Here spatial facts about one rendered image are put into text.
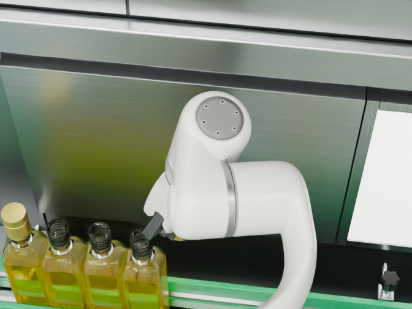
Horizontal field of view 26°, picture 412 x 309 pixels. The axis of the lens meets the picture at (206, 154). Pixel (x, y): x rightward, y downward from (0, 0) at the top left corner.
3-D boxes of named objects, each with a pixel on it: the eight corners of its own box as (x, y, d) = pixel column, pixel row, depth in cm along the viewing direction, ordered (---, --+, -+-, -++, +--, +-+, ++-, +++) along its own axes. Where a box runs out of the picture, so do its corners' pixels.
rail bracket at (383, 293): (389, 290, 145) (404, 247, 134) (389, 328, 140) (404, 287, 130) (364, 287, 145) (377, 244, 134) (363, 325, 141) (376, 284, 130)
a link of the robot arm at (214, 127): (273, 219, 86) (176, 227, 84) (249, 253, 96) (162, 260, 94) (249, 82, 92) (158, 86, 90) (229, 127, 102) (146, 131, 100)
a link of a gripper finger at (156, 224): (178, 187, 105) (189, 187, 110) (134, 234, 106) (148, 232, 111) (185, 194, 105) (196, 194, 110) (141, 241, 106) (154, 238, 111)
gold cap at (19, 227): (24, 244, 122) (19, 226, 118) (0, 236, 122) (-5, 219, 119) (35, 223, 124) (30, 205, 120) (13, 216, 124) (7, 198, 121)
